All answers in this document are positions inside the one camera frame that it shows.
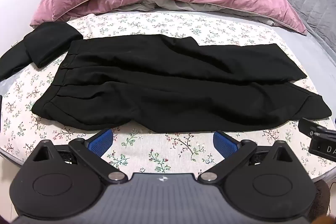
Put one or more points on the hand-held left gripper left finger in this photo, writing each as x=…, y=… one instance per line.
x=101, y=139

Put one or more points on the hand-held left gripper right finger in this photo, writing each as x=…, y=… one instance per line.
x=223, y=144

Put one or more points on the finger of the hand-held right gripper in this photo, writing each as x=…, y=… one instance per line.
x=308, y=127

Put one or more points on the black pants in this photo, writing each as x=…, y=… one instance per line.
x=157, y=82

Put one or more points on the white floral sheet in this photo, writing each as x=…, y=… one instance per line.
x=147, y=150

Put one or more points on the folded black garment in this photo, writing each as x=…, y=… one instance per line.
x=50, y=40

